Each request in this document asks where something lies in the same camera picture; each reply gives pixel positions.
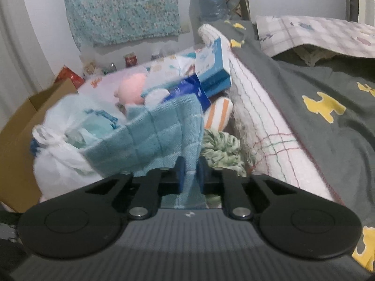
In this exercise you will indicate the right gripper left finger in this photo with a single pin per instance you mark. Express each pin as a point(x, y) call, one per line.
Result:
point(156, 184)

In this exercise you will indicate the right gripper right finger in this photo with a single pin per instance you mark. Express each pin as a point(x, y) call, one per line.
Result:
point(228, 185)

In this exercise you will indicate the blue checked microfiber cloth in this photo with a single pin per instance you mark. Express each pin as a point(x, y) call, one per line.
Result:
point(153, 138)

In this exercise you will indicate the green white scrunchie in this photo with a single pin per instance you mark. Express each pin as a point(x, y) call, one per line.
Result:
point(222, 150)

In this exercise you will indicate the white striped blanket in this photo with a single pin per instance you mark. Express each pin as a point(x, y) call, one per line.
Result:
point(268, 144)

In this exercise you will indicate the orange striped plush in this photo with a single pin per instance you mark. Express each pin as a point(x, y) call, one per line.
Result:
point(217, 116)

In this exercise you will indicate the white tied plastic bag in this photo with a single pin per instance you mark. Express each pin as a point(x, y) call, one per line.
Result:
point(73, 124)

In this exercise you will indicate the pink plush ball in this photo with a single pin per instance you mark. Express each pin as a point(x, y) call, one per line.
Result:
point(130, 90)

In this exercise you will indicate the dark blue wipes pack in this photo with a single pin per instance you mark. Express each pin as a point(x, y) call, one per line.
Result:
point(188, 86)

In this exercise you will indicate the white blue tissue pack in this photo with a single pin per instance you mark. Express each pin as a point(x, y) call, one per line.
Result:
point(166, 72)

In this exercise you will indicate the red can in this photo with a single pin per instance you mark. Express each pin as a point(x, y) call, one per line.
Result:
point(130, 60)

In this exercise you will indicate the red snack package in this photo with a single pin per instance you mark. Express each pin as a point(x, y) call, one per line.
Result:
point(67, 74)

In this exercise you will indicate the blue white box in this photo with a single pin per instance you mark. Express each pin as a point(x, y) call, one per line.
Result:
point(212, 68)

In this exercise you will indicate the brown cardboard box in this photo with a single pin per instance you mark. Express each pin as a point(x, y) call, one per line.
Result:
point(19, 190)

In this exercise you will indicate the grey bedsheet yellow dogs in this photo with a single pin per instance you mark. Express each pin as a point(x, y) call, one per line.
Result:
point(330, 109)

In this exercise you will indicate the white checked pillow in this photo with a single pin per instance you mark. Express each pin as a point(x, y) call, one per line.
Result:
point(278, 34)

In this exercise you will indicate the blue water jug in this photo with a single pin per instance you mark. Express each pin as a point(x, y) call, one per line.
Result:
point(212, 10)

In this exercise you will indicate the teal patterned wall cloth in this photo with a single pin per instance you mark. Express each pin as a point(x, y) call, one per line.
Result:
point(110, 22)

